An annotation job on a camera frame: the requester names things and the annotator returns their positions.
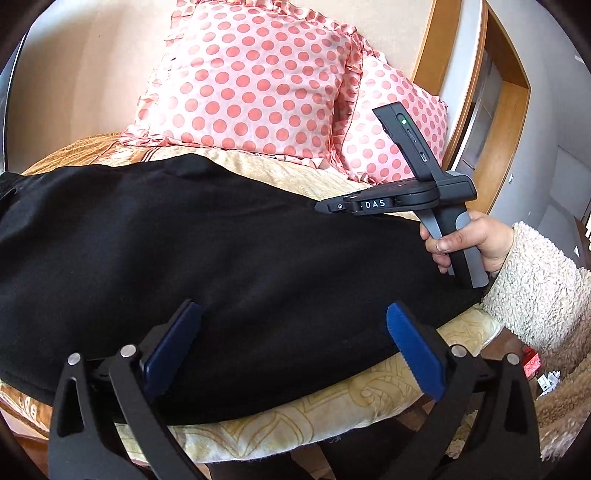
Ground wooden headboard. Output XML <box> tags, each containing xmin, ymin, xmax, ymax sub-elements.
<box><xmin>411</xmin><ymin>0</ymin><xmax>489</xmax><ymax>169</ymax></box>

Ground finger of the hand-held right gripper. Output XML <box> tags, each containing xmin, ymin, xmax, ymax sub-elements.
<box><xmin>315</xmin><ymin>198</ymin><xmax>355</xmax><ymax>216</ymax></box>

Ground person's right forearm fleece sleeve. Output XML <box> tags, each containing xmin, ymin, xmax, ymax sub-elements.
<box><xmin>481</xmin><ymin>222</ymin><xmax>591</xmax><ymax>459</ymax></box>

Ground red packet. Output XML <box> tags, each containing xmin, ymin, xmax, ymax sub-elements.
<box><xmin>521</xmin><ymin>349</ymin><xmax>542</xmax><ymax>379</ymax></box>

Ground black pants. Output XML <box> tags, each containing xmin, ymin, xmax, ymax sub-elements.
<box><xmin>0</xmin><ymin>153</ymin><xmax>485</xmax><ymax>425</ymax></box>

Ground wooden door frame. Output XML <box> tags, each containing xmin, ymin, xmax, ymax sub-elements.
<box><xmin>476</xmin><ymin>9</ymin><xmax>532</xmax><ymax>213</ymax></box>

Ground small pink polka dot pillow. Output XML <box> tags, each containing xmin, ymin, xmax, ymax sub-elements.
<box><xmin>341</xmin><ymin>46</ymin><xmax>450</xmax><ymax>184</ymax></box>

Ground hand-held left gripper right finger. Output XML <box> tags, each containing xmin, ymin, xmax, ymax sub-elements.
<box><xmin>386</xmin><ymin>302</ymin><xmax>542</xmax><ymax>480</ymax></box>

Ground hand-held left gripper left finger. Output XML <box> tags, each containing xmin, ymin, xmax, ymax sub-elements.
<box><xmin>48</xmin><ymin>298</ymin><xmax>206</xmax><ymax>480</ymax></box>

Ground large pink polka dot pillow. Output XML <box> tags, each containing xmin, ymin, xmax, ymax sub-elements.
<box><xmin>121</xmin><ymin>0</ymin><xmax>365</xmax><ymax>169</ymax></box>

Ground person's right hand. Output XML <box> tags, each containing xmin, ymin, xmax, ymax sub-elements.
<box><xmin>420</xmin><ymin>211</ymin><xmax>515</xmax><ymax>276</ymax></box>

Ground yellow patterned bed blanket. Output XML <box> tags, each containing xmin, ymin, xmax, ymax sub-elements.
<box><xmin>0</xmin><ymin>134</ymin><xmax>504</xmax><ymax>464</ymax></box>

